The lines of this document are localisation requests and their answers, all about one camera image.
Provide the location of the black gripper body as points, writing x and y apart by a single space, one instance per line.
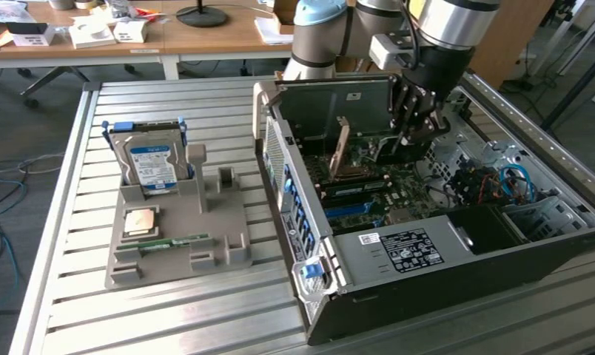
440 70

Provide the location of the graphics card with metal bracket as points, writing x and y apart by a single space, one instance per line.
341 140

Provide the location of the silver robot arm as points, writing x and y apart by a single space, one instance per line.
317 40

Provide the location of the perforated metal drive cage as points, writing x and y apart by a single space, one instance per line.
457 148

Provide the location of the wooden cabinet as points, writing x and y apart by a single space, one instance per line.
515 37

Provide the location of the metal CPU socket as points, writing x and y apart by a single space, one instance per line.
357 171

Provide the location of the grey chipset heatsink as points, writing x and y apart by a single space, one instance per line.
401 215

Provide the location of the blue expansion slot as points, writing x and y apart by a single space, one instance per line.
349 212

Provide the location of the white paper stack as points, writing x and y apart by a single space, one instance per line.
270 33

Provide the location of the brown cardboard box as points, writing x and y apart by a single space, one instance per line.
284 11

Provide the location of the grey power supply unit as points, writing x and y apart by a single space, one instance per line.
411 251

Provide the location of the silver disk bay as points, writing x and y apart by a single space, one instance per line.
550 218

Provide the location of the wooden desk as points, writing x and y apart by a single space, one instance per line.
218 37
61 50

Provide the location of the black round lamp base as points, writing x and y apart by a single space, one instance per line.
201 18

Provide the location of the blue case latch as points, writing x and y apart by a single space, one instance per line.
312 270

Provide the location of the open black PC case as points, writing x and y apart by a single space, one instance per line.
475 288

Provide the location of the hard disk with blue rails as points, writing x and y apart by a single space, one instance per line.
149 162

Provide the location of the grey parts rack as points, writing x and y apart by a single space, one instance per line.
184 225

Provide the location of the small white labelled box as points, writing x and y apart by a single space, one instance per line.
130 33

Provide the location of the green RAM stick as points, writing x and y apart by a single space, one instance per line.
172 243

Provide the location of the silver CPU chip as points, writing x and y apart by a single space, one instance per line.
141 222

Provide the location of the white box with roll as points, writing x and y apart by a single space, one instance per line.
93 40

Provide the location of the tape roll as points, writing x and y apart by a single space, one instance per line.
86 3

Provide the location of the black caster base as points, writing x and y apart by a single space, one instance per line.
46 81

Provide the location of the metal cup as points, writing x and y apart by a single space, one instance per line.
62 4

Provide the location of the white box black lid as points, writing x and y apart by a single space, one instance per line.
31 38

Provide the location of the clear plastic bag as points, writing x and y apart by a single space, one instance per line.
6 11

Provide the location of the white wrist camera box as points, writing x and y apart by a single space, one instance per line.
384 51

